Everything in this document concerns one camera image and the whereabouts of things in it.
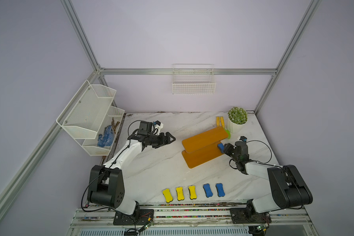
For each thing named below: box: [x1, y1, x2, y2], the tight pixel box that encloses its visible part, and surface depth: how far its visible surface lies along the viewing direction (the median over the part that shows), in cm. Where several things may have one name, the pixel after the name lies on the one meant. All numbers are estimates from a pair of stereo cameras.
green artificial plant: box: [228, 106, 248, 125], surface depth 102 cm
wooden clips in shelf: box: [111, 117, 120, 134], surface depth 97 cm
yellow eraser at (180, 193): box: [176, 186, 185, 202], surface depth 81 cm
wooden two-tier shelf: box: [181, 126, 229, 169], surface depth 92 cm
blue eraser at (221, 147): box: [217, 143, 225, 154], surface depth 102 cm
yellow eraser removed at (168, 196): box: [162, 188, 174, 204], surface depth 82 cm
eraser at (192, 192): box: [188, 185, 198, 200], surface depth 82 cm
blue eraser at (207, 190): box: [203, 183, 213, 198], surface depth 83 cm
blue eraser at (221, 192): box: [215, 182, 226, 198], surface depth 83 cm
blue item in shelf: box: [97, 124, 115, 148], surface depth 89 cm
